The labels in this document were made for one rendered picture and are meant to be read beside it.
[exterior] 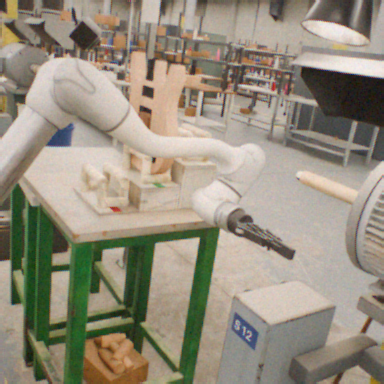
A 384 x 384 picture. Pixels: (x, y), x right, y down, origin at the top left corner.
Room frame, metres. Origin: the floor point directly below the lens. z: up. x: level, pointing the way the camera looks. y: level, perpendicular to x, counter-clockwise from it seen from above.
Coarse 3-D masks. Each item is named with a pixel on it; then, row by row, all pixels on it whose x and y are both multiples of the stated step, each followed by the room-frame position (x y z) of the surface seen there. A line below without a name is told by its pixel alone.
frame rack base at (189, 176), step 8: (176, 160) 1.63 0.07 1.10; (176, 168) 1.62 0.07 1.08; (184, 168) 1.58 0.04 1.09; (192, 168) 1.60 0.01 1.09; (200, 168) 1.62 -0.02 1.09; (208, 168) 1.64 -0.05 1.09; (176, 176) 1.61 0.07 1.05; (184, 176) 1.59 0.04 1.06; (192, 176) 1.61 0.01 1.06; (200, 176) 1.63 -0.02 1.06; (208, 176) 1.65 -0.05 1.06; (184, 184) 1.59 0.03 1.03; (192, 184) 1.61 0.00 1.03; (200, 184) 1.63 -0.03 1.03; (208, 184) 1.65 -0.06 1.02; (184, 192) 1.59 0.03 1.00; (192, 192) 1.61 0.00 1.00; (184, 200) 1.59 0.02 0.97; (184, 208) 1.60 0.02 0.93
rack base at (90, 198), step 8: (80, 192) 1.58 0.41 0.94; (88, 192) 1.59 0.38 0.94; (96, 192) 1.60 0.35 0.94; (112, 192) 1.63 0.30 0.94; (88, 200) 1.51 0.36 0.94; (96, 200) 1.52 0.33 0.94; (96, 208) 1.44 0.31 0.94; (104, 208) 1.46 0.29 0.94; (120, 208) 1.48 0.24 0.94; (128, 208) 1.49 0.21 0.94
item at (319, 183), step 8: (304, 176) 1.03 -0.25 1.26; (312, 176) 1.02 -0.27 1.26; (320, 176) 1.01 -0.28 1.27; (304, 184) 1.04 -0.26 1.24; (312, 184) 1.01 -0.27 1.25; (320, 184) 0.99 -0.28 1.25; (328, 184) 0.98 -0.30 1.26; (336, 184) 0.97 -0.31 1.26; (328, 192) 0.97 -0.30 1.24; (336, 192) 0.95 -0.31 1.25; (344, 192) 0.94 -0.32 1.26; (352, 192) 0.93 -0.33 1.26; (344, 200) 0.94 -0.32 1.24; (352, 200) 0.92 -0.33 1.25
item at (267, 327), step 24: (264, 288) 0.72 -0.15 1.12; (288, 288) 0.73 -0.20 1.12; (240, 312) 0.66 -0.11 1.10; (264, 312) 0.63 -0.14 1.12; (288, 312) 0.65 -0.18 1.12; (312, 312) 0.66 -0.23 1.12; (240, 336) 0.65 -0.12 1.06; (264, 336) 0.61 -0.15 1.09; (288, 336) 0.63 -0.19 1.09; (312, 336) 0.67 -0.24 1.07; (240, 360) 0.64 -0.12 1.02; (264, 360) 0.61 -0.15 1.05; (288, 360) 0.64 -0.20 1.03
